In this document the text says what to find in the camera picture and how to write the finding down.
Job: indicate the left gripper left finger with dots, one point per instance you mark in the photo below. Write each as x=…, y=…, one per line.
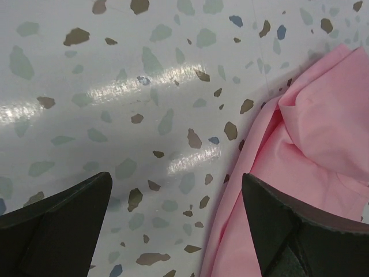
x=56, y=236

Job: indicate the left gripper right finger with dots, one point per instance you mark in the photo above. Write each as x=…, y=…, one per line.
x=293, y=238

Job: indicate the pink t shirt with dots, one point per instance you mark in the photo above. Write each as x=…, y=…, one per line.
x=310, y=143

